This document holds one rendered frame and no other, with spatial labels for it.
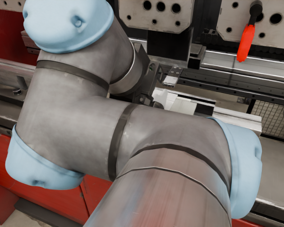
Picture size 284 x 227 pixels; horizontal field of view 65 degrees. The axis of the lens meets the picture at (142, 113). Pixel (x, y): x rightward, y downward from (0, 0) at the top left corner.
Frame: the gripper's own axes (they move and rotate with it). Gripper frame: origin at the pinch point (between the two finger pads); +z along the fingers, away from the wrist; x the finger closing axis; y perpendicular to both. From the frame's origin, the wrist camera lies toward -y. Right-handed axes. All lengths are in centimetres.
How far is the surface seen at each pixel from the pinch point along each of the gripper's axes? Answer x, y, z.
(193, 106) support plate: -9.0, 5.2, 5.4
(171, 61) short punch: -1.6, 13.6, 0.5
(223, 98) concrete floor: -15, 61, 185
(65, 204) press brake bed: 35, -43, 42
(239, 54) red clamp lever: -15.8, 12.9, -10.1
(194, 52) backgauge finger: -2.9, 24.9, 17.7
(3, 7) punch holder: 42.5, 14.7, -10.3
